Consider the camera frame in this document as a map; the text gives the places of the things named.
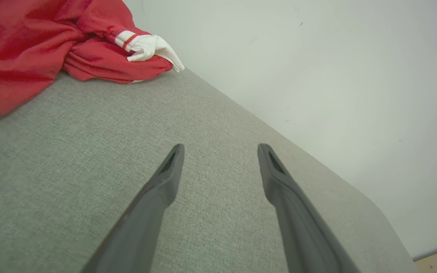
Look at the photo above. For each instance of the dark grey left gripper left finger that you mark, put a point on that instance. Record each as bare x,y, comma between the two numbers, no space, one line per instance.
142,227

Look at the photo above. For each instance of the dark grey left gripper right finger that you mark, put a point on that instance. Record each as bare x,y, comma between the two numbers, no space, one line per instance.
305,235

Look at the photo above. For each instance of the red white basketball jersey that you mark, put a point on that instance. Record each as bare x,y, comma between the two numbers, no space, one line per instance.
13,45

